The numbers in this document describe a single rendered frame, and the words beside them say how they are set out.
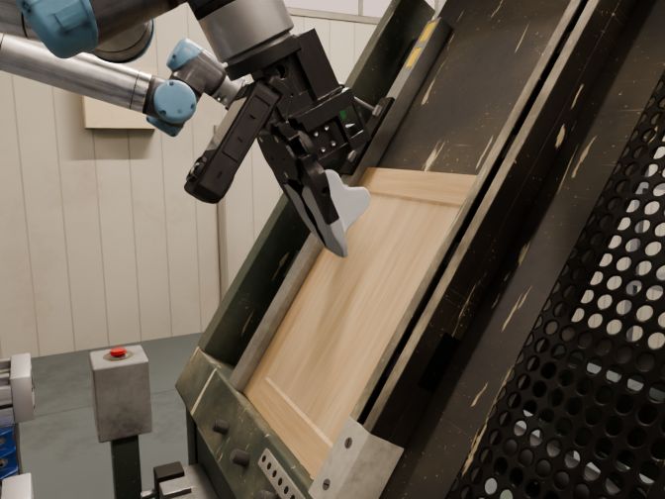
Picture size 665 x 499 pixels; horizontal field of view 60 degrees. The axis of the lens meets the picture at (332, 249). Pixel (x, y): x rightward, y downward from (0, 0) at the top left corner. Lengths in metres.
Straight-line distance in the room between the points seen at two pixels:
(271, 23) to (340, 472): 0.60
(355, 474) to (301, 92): 0.53
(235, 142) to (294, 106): 0.07
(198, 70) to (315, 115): 0.76
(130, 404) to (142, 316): 2.98
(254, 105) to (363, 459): 0.52
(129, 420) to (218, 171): 1.02
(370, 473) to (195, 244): 3.62
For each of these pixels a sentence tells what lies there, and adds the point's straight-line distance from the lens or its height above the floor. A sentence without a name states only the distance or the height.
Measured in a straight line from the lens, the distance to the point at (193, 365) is 1.51.
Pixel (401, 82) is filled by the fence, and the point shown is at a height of 1.55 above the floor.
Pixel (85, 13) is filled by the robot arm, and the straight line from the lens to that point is 0.51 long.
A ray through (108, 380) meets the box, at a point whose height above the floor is 0.90.
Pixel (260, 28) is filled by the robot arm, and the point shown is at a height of 1.51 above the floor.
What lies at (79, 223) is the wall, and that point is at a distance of 4.22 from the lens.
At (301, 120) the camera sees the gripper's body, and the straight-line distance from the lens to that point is 0.52.
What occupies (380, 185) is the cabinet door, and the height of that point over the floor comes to 1.33.
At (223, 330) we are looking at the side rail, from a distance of 1.50.
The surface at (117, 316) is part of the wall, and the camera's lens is 4.38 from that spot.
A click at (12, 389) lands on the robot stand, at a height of 0.97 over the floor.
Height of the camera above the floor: 1.42
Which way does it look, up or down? 11 degrees down
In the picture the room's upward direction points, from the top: straight up
